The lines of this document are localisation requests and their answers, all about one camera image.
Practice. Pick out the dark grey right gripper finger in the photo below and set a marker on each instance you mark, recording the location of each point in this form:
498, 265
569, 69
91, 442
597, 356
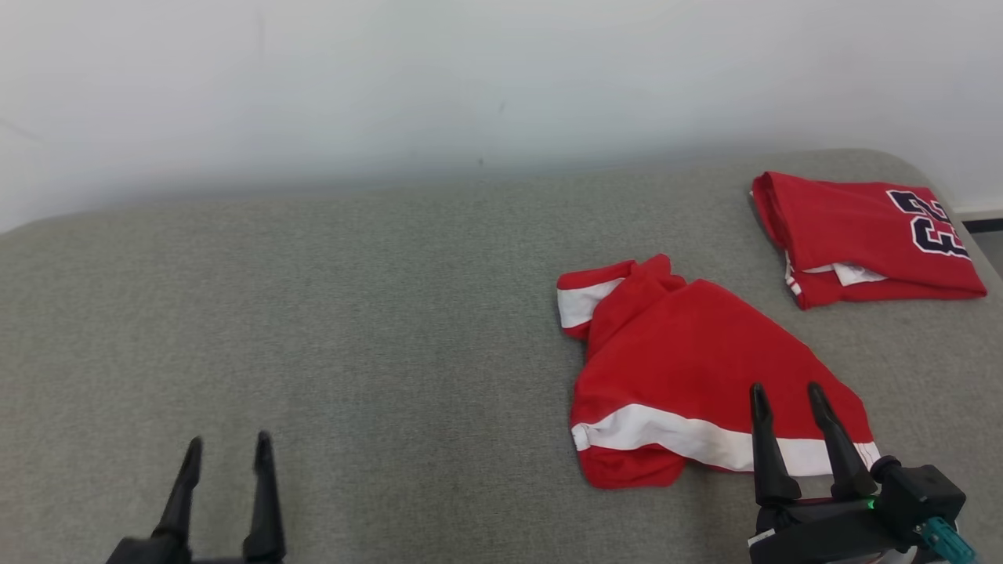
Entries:
772, 470
842, 462

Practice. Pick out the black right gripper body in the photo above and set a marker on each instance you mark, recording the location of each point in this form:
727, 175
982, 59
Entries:
823, 536

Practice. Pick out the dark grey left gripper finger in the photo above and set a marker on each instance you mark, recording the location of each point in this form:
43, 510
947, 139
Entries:
265, 501
184, 489

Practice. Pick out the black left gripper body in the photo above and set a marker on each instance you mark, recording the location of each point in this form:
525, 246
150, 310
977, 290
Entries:
153, 552

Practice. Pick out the red shorts with white stripe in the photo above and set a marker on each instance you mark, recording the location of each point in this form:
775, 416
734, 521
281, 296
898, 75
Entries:
682, 352

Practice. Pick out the red jersey with white sleeves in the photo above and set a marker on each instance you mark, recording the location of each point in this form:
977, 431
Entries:
846, 227

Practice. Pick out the white and black baseboard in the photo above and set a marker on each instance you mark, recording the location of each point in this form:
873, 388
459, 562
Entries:
979, 218

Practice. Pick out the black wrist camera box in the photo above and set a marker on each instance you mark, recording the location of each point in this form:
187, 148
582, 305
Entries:
921, 497

